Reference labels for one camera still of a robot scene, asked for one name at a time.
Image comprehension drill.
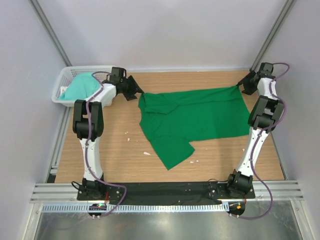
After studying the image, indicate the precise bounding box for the aluminium frame rail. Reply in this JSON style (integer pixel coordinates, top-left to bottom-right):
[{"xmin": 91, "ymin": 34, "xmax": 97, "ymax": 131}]
[{"xmin": 30, "ymin": 180, "xmax": 304, "ymax": 206}]

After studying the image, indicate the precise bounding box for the teal t shirt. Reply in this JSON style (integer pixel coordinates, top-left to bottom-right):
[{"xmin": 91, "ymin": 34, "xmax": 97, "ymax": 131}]
[{"xmin": 58, "ymin": 72, "xmax": 101, "ymax": 101}]

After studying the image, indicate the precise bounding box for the white plastic basket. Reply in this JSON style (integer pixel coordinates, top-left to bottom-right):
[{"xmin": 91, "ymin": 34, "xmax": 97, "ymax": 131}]
[{"xmin": 51, "ymin": 65, "xmax": 117, "ymax": 108}]

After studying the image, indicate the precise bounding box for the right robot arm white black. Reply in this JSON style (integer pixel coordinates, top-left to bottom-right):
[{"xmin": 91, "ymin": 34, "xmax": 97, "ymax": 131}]
[{"xmin": 225, "ymin": 62, "xmax": 290, "ymax": 198}]

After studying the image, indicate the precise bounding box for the green t shirt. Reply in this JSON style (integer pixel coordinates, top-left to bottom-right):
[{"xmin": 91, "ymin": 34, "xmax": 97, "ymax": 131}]
[{"xmin": 138, "ymin": 86, "xmax": 250, "ymax": 170}]

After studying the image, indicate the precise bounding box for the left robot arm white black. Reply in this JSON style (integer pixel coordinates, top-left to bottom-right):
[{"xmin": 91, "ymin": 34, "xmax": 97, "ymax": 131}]
[{"xmin": 72, "ymin": 66, "xmax": 144, "ymax": 201}]

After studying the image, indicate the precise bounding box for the white slotted cable duct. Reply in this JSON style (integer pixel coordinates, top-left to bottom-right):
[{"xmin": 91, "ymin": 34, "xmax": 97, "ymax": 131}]
[{"xmin": 41, "ymin": 202, "xmax": 229, "ymax": 214}]

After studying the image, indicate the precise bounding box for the white t shirt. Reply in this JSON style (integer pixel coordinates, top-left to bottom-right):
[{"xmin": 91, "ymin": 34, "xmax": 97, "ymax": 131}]
[{"xmin": 60, "ymin": 86, "xmax": 68, "ymax": 95}]

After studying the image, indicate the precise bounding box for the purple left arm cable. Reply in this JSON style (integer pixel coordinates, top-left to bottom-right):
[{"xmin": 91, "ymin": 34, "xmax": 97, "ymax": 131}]
[{"xmin": 84, "ymin": 71, "xmax": 128, "ymax": 217}]

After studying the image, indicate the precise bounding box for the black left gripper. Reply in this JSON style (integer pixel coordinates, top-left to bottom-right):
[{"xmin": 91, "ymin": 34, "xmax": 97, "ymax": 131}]
[{"xmin": 120, "ymin": 76, "xmax": 144, "ymax": 101}]

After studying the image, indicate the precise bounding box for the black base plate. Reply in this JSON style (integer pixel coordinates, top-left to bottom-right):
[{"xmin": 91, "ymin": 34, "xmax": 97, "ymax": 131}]
[{"xmin": 76, "ymin": 181, "xmax": 255, "ymax": 206}]

